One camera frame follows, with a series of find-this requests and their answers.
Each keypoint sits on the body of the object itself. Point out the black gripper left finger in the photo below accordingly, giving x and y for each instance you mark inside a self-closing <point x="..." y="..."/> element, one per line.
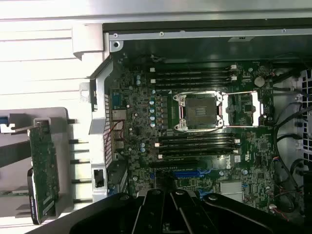
<point x="117" y="214"/>

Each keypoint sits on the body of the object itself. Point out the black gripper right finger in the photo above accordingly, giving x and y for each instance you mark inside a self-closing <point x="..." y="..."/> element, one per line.
<point x="219" y="217"/>

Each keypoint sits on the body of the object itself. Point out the silver finned chipset heatsink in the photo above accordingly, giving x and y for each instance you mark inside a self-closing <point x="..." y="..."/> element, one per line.
<point x="231" y="191"/>

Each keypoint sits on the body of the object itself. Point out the blue expansion slot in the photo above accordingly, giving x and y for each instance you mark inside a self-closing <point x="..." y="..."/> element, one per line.
<point x="187" y="174"/>

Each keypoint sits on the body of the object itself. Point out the RAM slot white latches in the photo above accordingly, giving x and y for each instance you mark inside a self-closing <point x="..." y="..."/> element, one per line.
<point x="192" y="69"/>
<point x="195" y="153"/>
<point x="195" y="141"/>

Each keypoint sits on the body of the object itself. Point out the black expansion slot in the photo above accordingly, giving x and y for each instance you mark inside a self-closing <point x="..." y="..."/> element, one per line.
<point x="173" y="163"/>

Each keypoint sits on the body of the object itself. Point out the green motherboard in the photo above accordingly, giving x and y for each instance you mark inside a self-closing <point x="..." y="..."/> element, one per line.
<point x="256" y="151"/>

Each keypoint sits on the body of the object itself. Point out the thin metal locking lever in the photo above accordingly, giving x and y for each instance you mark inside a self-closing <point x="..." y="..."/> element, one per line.
<point x="195" y="92"/>
<point x="202" y="131"/>

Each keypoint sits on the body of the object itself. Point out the grey parts rack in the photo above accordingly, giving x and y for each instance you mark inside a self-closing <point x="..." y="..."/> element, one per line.
<point x="62" y="146"/>

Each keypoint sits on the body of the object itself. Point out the green RAM stick bare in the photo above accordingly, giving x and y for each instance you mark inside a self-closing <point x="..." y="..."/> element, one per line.
<point x="14" y="192"/>

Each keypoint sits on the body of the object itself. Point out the CPU socket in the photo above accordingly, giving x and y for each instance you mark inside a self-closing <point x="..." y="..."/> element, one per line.
<point x="198" y="109"/>

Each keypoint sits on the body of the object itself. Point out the metal socket cover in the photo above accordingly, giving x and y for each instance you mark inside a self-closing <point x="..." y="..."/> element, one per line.
<point x="255" y="109"/>

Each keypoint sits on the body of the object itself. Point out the round coin cell battery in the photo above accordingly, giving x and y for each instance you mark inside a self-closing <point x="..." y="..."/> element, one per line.
<point x="259" y="81"/>

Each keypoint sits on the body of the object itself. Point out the perforated metal disk bay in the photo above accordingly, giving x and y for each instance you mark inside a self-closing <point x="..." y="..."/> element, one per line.
<point x="307" y="83"/>

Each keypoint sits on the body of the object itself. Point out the dark grey open PC case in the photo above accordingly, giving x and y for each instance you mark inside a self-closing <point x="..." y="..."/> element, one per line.
<point x="195" y="36"/>

